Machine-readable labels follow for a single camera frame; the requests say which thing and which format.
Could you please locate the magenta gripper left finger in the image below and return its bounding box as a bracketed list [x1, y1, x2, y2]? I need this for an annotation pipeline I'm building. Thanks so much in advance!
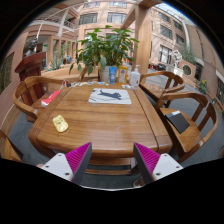
[42, 142, 92, 185]

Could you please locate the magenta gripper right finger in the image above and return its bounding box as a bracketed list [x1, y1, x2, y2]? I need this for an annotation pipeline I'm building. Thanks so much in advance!
[133, 143, 182, 185]

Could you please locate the yellow computer mouse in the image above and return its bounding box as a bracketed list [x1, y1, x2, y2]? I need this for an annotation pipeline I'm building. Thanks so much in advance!
[52, 115, 68, 133]

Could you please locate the grey cat mouse pad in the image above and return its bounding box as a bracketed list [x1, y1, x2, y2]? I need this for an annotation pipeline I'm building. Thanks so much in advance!
[88, 88, 132, 105]

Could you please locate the black notebook on chair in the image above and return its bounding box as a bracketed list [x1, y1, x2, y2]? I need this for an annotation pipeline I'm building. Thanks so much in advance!
[166, 110, 190, 134]

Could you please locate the wooden dining table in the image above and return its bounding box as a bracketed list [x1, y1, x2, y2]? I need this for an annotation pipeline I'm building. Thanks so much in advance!
[29, 85, 172, 175]

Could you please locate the wooden armchair near right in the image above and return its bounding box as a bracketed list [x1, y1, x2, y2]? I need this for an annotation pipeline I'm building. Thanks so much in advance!
[156, 91, 218, 163]

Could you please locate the wooden armchair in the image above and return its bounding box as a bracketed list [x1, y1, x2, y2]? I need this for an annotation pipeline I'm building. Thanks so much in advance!
[13, 76, 63, 123]
[139, 71, 185, 102]
[156, 91, 218, 163]

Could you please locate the wooden chair bottom left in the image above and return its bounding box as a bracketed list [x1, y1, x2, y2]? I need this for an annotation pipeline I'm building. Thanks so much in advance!
[0, 129, 23, 162]

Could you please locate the wooden armchair far right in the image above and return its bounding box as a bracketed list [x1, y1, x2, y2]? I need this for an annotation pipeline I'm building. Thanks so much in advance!
[139, 71, 185, 102]

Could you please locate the wooden armchair left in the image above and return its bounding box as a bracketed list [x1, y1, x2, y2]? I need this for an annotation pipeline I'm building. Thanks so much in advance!
[13, 76, 63, 123]

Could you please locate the white pump bottle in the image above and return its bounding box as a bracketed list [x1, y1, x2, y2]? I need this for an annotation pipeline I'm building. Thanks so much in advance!
[129, 67, 140, 86]

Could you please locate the yellow orange bottle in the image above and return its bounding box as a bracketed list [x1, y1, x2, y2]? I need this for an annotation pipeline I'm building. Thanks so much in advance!
[118, 66, 128, 83]

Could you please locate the blue tube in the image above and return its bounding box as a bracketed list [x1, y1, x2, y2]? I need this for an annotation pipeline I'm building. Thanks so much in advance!
[109, 66, 117, 84]

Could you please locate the dark wooden lectern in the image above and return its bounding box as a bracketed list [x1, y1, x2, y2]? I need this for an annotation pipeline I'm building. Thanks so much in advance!
[15, 52, 46, 105]

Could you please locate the green potted plant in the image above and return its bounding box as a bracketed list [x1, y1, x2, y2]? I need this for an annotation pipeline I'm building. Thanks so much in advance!
[76, 28, 139, 82]

